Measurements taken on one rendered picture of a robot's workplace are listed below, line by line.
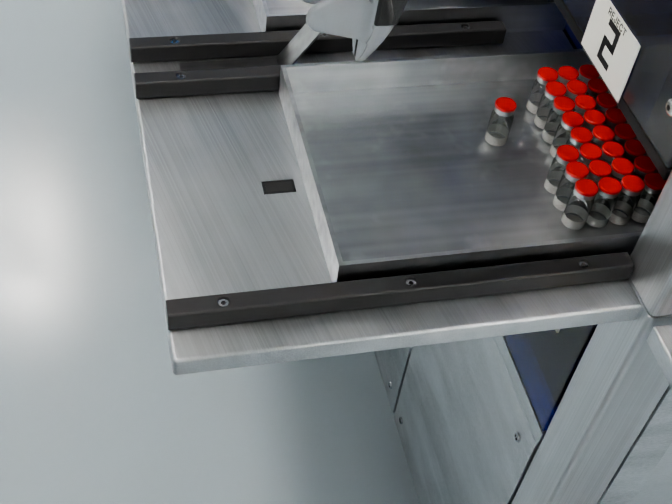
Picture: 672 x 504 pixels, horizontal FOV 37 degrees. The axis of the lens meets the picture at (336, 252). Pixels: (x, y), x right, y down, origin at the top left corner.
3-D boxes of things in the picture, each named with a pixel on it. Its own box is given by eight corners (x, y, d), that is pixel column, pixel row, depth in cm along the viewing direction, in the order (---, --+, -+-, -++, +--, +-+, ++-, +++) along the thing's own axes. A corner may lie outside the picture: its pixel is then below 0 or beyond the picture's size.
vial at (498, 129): (502, 131, 99) (512, 97, 96) (509, 146, 98) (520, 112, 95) (481, 133, 99) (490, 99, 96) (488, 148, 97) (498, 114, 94)
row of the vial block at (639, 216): (582, 98, 104) (595, 62, 101) (655, 223, 93) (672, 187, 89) (563, 99, 104) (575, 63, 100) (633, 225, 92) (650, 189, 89)
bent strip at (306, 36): (315, 56, 105) (320, 8, 100) (321, 74, 103) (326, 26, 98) (179, 64, 101) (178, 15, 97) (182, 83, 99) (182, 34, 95)
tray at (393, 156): (590, 74, 107) (600, 47, 105) (699, 254, 91) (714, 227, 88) (278, 93, 100) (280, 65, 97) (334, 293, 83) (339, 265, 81)
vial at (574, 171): (570, 195, 94) (584, 159, 91) (579, 212, 93) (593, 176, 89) (548, 197, 94) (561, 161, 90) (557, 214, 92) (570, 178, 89)
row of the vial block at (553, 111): (542, 101, 103) (554, 65, 100) (610, 227, 92) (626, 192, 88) (523, 102, 103) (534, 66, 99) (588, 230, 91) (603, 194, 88)
